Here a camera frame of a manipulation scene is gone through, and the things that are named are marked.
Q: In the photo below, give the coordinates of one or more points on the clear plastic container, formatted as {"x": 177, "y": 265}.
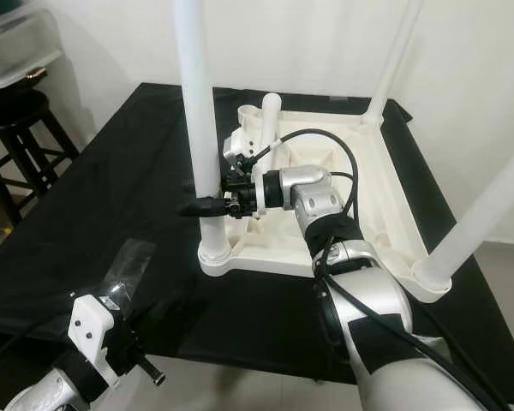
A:
{"x": 17, "y": 47}

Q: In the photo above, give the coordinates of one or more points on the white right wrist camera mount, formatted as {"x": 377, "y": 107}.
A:
{"x": 238, "y": 145}

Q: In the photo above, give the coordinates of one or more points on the black round stool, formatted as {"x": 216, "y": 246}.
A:
{"x": 17, "y": 111}

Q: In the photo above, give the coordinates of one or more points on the black plastic table cover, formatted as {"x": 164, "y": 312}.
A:
{"x": 103, "y": 188}

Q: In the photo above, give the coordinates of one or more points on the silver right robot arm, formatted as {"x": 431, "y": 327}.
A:
{"x": 317, "y": 201}

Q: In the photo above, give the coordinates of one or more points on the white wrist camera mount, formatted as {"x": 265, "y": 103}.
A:
{"x": 92, "y": 330}
{"x": 238, "y": 145}

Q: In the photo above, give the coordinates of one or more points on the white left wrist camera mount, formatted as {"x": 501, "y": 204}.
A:
{"x": 92, "y": 330}

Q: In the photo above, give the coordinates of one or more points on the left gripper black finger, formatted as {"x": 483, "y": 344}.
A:
{"x": 134, "y": 315}
{"x": 151, "y": 315}

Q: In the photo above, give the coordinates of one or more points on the white plastic table top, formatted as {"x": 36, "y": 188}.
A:
{"x": 325, "y": 240}

